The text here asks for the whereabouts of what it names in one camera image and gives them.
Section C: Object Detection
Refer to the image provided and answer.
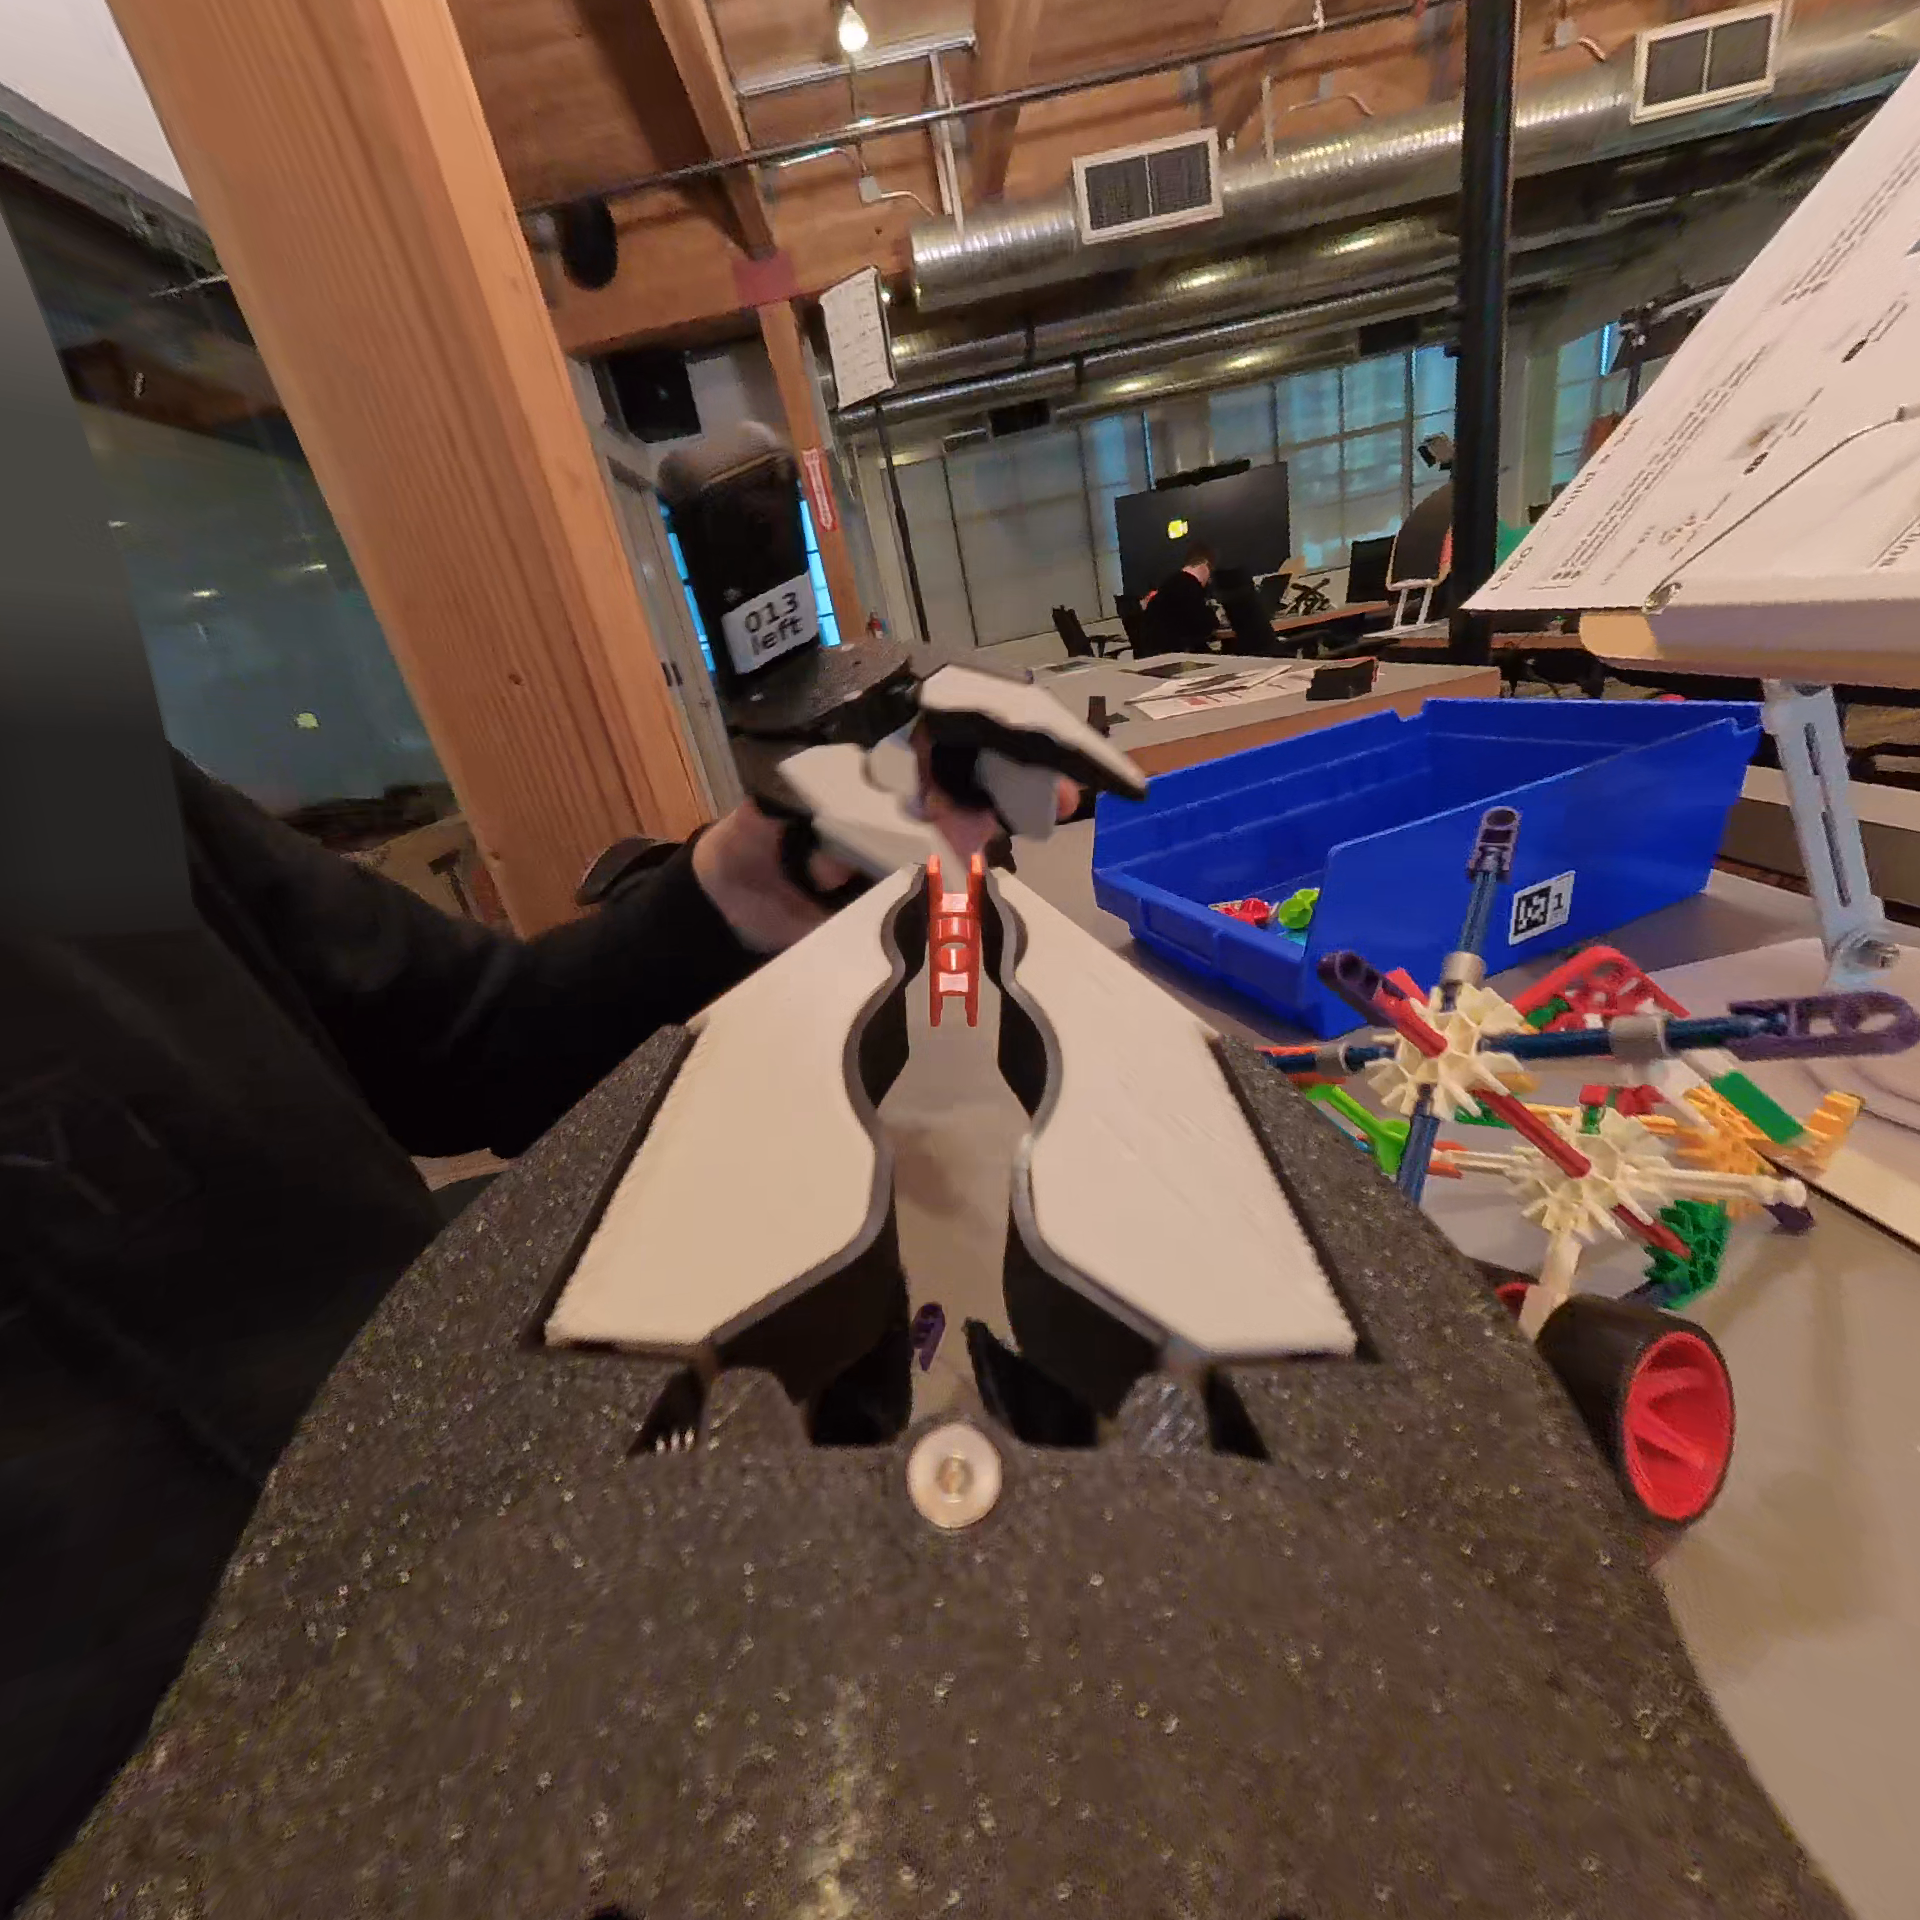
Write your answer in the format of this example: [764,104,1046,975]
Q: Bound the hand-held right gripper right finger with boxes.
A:
[983,867,1362,1370]

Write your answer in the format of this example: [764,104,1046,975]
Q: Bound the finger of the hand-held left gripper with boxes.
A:
[777,741,983,891]
[913,664,1152,839]

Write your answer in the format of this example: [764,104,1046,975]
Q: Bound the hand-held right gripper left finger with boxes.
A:
[542,867,928,1364]

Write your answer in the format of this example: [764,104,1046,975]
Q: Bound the blue parts bin with tag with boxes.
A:
[1092,694,1764,1043]

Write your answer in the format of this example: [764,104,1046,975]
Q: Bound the colourful construction toy model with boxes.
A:
[1259,805,1920,1528]

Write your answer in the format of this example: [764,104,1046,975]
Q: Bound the person's left forearm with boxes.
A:
[166,752,766,1156]

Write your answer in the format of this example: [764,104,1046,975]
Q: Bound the person's left hand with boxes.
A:
[690,805,872,952]

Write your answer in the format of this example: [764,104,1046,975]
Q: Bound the papers on neighbouring table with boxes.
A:
[1128,661,1307,707]

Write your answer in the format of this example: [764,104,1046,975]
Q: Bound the neighbouring grey table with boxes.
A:
[1036,648,1505,778]

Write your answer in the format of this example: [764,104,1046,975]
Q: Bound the wooden column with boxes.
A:
[100,0,707,939]

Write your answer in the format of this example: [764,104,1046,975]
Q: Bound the white air vent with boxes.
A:
[1068,128,1229,245]
[1625,0,1790,124]

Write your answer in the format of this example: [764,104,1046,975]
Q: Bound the black pole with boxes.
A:
[1443,0,1522,667]

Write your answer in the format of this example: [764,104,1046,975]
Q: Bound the white stand base board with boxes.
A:
[1794,960,1920,1253]

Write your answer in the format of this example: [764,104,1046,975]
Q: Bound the instruction sheet board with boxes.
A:
[1463,67,1920,694]

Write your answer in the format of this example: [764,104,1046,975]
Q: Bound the black wall speaker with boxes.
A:
[607,346,706,448]

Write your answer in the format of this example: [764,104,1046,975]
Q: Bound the white wall sign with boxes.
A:
[817,266,901,411]

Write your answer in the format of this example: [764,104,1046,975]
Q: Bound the black wall monitor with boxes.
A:
[1111,460,1292,602]

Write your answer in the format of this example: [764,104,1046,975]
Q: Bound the silver ventilation duct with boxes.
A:
[907,58,1920,316]

